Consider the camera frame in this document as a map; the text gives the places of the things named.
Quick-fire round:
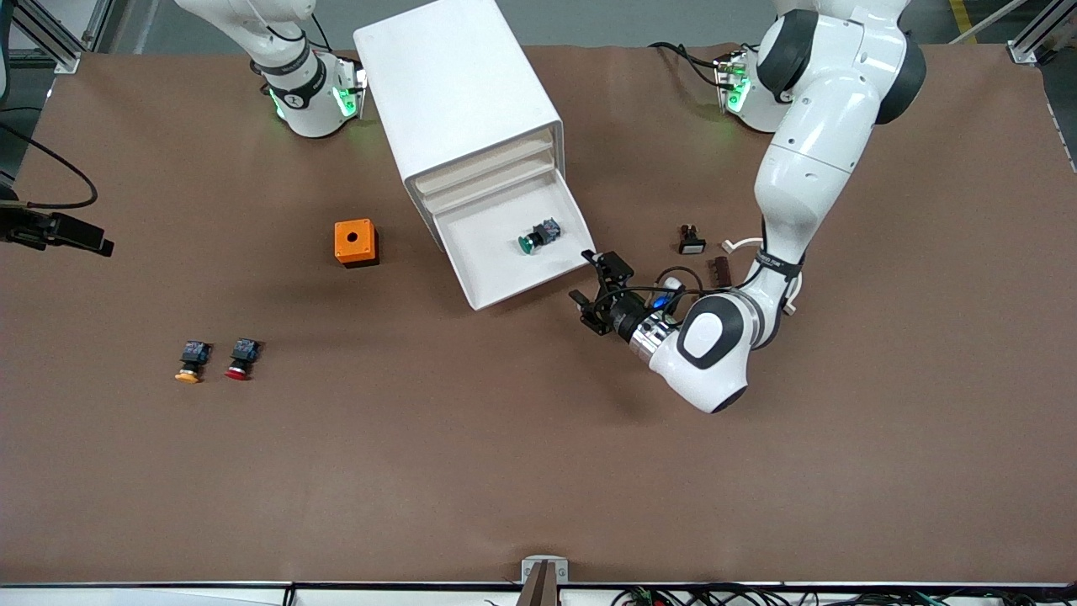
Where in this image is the black base cable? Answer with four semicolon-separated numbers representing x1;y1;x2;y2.
648;40;726;89

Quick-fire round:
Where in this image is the white drawer cabinet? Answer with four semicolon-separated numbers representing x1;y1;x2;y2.
353;0;566;253

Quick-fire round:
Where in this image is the orange button enclosure box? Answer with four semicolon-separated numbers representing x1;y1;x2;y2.
334;219;379;268

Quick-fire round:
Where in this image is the red push button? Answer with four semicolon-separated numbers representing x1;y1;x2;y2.
225;338;260;381

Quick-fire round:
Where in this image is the aluminium frame profile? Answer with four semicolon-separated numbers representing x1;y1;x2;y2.
13;0;110;75
1005;0;1077;66

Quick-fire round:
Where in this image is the yellow push button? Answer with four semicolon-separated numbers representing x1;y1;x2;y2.
175;340;210;385

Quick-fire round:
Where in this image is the brown table cover sheet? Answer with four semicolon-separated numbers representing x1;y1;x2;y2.
0;42;1077;587

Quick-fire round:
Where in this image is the green push button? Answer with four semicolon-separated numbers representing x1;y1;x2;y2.
518;218;562;253

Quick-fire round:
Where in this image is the black cable bundle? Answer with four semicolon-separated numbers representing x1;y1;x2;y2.
610;584;1048;606

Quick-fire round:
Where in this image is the grey metal bracket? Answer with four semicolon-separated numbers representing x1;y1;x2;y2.
519;555;570;606

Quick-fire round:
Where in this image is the white table edge rail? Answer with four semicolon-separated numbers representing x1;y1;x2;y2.
0;582;1077;606

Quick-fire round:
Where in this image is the white curved plastic clip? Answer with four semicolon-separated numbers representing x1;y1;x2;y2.
722;238;800;317

